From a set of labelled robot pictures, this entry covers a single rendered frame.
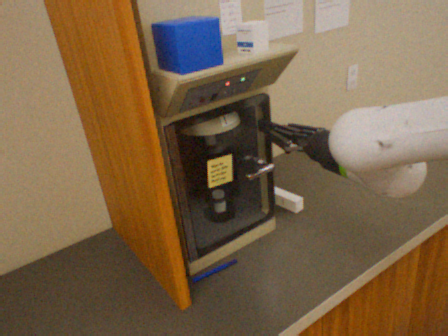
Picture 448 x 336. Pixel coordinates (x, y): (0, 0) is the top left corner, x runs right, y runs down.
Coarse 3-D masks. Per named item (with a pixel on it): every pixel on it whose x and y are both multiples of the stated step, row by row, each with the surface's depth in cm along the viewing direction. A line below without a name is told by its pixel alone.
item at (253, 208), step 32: (256, 96) 97; (192, 128) 89; (224, 128) 95; (256, 128) 101; (192, 160) 92; (256, 160) 105; (192, 192) 96; (224, 192) 102; (256, 192) 109; (192, 224) 99; (224, 224) 106; (256, 224) 113
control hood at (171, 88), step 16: (272, 48) 87; (288, 48) 85; (224, 64) 77; (240, 64) 79; (256, 64) 82; (272, 64) 86; (288, 64) 91; (160, 80) 78; (176, 80) 72; (192, 80) 74; (208, 80) 77; (256, 80) 90; (272, 80) 95; (160, 96) 81; (176, 96) 76; (160, 112) 84; (176, 112) 83
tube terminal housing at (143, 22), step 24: (144, 0) 75; (168, 0) 78; (192, 0) 80; (216, 0) 84; (144, 24) 76; (144, 48) 79; (240, 96) 96; (168, 120) 86; (168, 168) 91; (240, 240) 113; (192, 264) 105
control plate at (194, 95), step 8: (248, 72) 83; (256, 72) 85; (224, 80) 81; (232, 80) 83; (248, 80) 87; (192, 88) 76; (200, 88) 78; (208, 88) 80; (216, 88) 82; (224, 88) 84; (232, 88) 86; (192, 96) 80; (200, 96) 82; (208, 96) 84; (224, 96) 88; (184, 104) 81; (192, 104) 83; (200, 104) 85
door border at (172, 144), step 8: (168, 128) 86; (168, 144) 87; (176, 144) 88; (176, 152) 89; (176, 160) 90; (176, 168) 90; (176, 176) 91; (176, 184) 91; (184, 184) 93; (184, 192) 94; (184, 200) 95; (184, 208) 96; (184, 216) 96; (184, 232) 98; (192, 232) 100; (192, 240) 101; (192, 248) 102; (192, 256) 103
